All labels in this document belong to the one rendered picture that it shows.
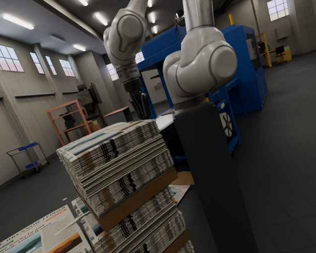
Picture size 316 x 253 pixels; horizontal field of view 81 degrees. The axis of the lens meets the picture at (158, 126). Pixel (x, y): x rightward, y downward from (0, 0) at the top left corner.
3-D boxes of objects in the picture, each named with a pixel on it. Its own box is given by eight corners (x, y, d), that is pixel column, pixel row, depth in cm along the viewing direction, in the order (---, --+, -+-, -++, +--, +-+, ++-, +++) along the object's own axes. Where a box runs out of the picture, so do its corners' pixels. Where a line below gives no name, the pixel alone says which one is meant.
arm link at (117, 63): (112, 73, 80) (115, 66, 67) (98, 36, 77) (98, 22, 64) (135, 66, 82) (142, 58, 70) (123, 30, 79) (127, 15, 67)
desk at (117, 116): (135, 122, 866) (129, 105, 850) (131, 130, 712) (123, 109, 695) (119, 128, 871) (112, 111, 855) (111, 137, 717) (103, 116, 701)
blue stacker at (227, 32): (267, 108, 386) (243, 4, 347) (209, 119, 466) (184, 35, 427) (272, 93, 500) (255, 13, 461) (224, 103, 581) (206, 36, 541)
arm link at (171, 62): (193, 94, 100) (181, 53, 95) (214, 91, 82) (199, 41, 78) (167, 104, 95) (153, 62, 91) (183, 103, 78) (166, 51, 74)
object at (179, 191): (174, 209, 181) (174, 208, 181) (153, 205, 199) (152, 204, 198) (190, 185, 209) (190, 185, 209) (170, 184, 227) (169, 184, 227)
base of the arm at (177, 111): (204, 101, 103) (201, 91, 101) (214, 105, 81) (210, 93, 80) (173, 111, 105) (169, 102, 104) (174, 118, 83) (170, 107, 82)
